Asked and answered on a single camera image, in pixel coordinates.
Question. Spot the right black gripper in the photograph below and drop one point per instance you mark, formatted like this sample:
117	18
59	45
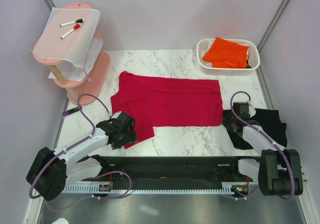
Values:
225	119

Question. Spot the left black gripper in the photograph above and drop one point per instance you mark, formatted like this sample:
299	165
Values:
131	137

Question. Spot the red t shirt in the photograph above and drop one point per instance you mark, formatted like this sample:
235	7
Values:
167	102

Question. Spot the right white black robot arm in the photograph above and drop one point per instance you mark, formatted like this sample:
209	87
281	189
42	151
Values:
278	170

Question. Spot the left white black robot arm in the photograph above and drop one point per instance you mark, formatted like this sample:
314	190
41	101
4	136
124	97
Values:
53	170

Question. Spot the black folded t shirt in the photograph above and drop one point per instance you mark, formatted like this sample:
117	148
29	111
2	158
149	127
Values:
271	124

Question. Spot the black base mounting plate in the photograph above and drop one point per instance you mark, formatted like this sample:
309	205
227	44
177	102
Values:
181	172

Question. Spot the purple capped marker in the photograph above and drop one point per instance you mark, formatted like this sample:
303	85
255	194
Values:
71	111

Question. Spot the pink tiered shelf stand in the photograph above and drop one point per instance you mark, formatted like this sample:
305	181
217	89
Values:
91	84

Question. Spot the orange t shirt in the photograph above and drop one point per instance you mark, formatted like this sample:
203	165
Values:
227	54

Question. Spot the white plastic basket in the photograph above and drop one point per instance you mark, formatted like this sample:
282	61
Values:
204	45

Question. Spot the white paper sheets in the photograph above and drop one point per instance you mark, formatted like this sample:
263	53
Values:
72	73

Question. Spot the white mesh cloth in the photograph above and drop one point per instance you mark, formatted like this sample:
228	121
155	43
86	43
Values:
74	47

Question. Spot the crumpled white paper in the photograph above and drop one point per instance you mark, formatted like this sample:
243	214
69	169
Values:
60	221

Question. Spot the red capped whiteboard marker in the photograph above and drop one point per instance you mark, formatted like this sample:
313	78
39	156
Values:
77	26

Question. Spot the black capped whiteboard marker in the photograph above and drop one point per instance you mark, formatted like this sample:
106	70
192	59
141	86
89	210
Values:
78	21

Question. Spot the white slotted cable duct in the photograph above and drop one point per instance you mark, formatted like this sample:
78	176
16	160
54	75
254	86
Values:
104	188

